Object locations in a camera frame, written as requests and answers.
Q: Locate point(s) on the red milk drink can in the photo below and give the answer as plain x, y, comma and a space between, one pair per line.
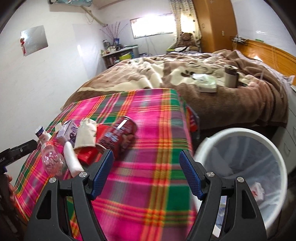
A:
118, 136

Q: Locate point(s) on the floral window curtain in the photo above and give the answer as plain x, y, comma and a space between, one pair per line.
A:
186, 20

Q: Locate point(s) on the pink plaid blanket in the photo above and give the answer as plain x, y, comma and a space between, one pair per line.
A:
146, 195

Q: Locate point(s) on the white round trash bin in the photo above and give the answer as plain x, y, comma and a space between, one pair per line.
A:
206, 144

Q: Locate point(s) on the brown teddy bear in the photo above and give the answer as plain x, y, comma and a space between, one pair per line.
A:
187, 40

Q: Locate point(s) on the clear pink plastic bottle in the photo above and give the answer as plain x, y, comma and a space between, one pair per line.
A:
52, 160

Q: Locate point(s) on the brown cream fleece blanket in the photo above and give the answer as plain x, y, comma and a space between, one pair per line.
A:
260, 96

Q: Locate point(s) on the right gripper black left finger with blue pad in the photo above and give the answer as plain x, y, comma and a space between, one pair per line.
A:
50, 217

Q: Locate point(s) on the small white yogurt cup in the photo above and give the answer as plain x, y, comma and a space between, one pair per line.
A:
42, 134

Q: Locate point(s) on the beige cloth pouch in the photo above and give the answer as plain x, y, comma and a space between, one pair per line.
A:
86, 134

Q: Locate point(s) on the brown white travel mug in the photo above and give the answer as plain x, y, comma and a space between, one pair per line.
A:
231, 76

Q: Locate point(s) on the white tissue pack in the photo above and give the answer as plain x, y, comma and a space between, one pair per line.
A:
205, 83

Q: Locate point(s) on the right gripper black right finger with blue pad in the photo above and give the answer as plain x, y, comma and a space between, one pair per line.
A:
242, 218

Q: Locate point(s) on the person's left hand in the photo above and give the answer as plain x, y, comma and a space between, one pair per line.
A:
11, 190

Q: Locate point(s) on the strawberry milk carton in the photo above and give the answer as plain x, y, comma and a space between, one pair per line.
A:
257, 192

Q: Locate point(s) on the grey shelf desk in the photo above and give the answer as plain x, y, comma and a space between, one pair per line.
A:
113, 57

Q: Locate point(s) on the wooden wardrobe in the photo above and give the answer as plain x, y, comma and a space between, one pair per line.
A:
217, 24

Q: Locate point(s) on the translucent bin liner bag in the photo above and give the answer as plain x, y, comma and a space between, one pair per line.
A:
254, 161

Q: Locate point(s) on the purple milk carton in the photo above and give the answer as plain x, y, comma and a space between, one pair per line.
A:
67, 133

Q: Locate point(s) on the grey drawer dresser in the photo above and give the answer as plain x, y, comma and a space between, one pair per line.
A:
284, 138

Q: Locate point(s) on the blue vase with twigs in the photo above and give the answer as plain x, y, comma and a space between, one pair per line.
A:
113, 31

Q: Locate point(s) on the silver wall poster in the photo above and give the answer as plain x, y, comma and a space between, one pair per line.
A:
33, 40

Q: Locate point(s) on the red flat box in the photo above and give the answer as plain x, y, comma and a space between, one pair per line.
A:
87, 155

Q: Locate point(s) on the wooden headboard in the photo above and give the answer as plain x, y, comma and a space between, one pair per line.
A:
274, 57

